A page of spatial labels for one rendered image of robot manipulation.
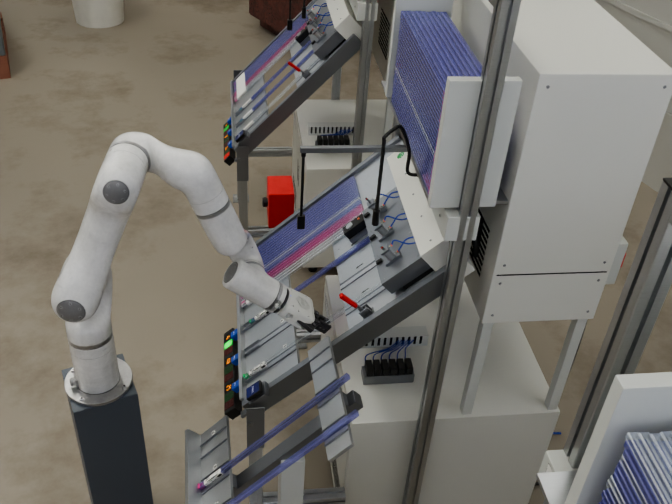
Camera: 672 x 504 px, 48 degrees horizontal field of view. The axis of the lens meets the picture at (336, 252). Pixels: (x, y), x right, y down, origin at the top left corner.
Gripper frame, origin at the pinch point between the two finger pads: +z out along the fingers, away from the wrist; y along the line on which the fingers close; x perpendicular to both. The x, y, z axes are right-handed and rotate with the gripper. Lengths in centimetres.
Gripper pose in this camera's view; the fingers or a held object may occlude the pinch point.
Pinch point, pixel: (322, 324)
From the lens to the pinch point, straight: 213.0
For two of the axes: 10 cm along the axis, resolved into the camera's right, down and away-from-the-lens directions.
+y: -1.2, -6.0, 7.9
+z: 7.4, 4.7, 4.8
